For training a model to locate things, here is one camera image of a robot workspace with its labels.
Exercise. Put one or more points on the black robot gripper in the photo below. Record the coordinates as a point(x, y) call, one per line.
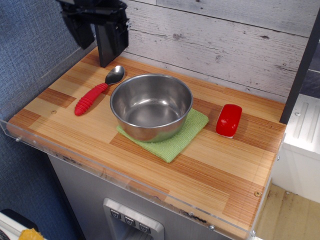
point(79, 14)

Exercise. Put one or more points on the stainless steel pot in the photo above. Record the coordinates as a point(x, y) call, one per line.
point(151, 107)

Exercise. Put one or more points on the green cloth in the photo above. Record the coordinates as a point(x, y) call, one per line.
point(168, 149)

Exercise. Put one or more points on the clear acrylic table guard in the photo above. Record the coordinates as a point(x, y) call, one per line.
point(214, 187)

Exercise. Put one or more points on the red plastic toy block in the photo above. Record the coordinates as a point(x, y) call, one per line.
point(228, 120)

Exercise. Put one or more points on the silver toy fridge cabinet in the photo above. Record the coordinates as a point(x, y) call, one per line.
point(149, 201)

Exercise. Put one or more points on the silver dispenser button panel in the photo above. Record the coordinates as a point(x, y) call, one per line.
point(127, 224)

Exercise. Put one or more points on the yellow object at corner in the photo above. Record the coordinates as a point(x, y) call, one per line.
point(30, 234)

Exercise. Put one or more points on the white grooved side counter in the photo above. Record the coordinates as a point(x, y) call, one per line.
point(297, 167)

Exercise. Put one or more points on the dark grey left post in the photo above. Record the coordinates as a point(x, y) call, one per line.
point(105, 50)

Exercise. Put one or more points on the dark grey post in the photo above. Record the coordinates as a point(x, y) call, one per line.
point(306, 60)
point(105, 50)

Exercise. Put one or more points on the red handled metal spoon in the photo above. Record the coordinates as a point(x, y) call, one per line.
point(113, 77)

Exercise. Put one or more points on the dark grey right post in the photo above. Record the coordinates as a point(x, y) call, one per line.
point(306, 60)

